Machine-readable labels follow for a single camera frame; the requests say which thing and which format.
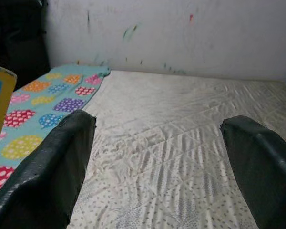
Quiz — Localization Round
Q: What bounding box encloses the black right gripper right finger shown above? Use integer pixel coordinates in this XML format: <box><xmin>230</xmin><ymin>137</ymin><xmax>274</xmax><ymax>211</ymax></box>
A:
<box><xmin>220</xmin><ymin>115</ymin><xmax>286</xmax><ymax>229</ymax></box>

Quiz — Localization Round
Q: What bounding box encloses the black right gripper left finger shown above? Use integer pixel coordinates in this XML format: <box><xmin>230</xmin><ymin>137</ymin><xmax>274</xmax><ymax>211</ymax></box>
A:
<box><xmin>0</xmin><ymin>109</ymin><xmax>97</xmax><ymax>229</ymax></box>

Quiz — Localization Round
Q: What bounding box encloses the colourful book with yellow border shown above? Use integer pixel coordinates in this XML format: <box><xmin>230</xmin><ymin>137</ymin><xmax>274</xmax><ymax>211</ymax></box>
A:
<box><xmin>0</xmin><ymin>62</ymin><xmax>18</xmax><ymax>165</ymax></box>

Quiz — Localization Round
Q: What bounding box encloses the teal blanket with colourful shapes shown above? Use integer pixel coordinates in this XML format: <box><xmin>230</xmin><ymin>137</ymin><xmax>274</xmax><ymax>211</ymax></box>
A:
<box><xmin>0</xmin><ymin>62</ymin><xmax>112</xmax><ymax>201</ymax></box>

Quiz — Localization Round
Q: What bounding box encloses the white quilted mattress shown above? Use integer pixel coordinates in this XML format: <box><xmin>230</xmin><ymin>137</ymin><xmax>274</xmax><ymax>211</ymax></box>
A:
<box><xmin>69</xmin><ymin>69</ymin><xmax>286</xmax><ymax>229</ymax></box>

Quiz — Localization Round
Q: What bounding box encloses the black bulky bag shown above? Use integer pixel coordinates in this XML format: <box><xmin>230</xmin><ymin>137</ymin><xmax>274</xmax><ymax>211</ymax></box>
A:
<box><xmin>0</xmin><ymin>0</ymin><xmax>51</xmax><ymax>89</ymax></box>

